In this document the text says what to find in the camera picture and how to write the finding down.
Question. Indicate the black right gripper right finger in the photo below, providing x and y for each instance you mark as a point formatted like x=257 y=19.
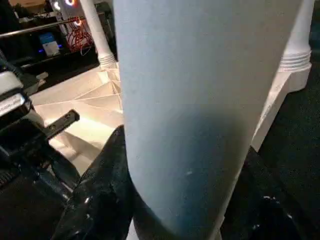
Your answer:
x=270 y=205

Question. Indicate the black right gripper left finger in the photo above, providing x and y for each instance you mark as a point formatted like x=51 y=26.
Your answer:
x=100 y=200

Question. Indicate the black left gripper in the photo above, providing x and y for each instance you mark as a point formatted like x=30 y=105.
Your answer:
x=30 y=155

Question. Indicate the white plastic table top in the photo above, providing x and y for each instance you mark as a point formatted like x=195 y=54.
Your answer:
x=90 y=100

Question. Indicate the white plastic table leg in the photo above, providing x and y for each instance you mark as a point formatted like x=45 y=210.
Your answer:
x=200 y=100
x=100 y=40
x=299 y=45

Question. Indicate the black plastic mat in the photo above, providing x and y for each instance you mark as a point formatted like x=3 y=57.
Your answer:
x=295 y=140

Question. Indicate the small blue white box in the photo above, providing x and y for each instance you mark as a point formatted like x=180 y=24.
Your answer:
x=49 y=45

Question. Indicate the grey metal bar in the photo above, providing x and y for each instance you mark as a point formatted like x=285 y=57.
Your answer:
x=45 y=28

